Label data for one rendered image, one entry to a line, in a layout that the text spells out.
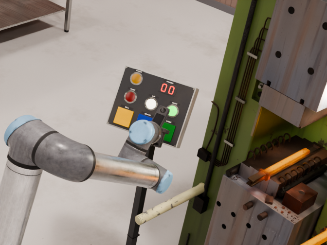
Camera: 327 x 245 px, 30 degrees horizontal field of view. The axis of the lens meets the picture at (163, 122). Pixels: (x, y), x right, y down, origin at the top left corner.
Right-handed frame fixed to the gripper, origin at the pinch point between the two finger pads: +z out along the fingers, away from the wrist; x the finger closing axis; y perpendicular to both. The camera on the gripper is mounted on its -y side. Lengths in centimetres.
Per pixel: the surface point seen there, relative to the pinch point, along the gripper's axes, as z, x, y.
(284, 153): 22, 51, -6
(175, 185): 142, -10, 38
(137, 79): 5.3, -19.1, -17.0
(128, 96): 5.3, -20.8, -8.2
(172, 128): 4.9, 2.5, -1.5
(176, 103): 5.7, 0.8, -12.1
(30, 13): 248, -201, -49
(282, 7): -27, 34, -58
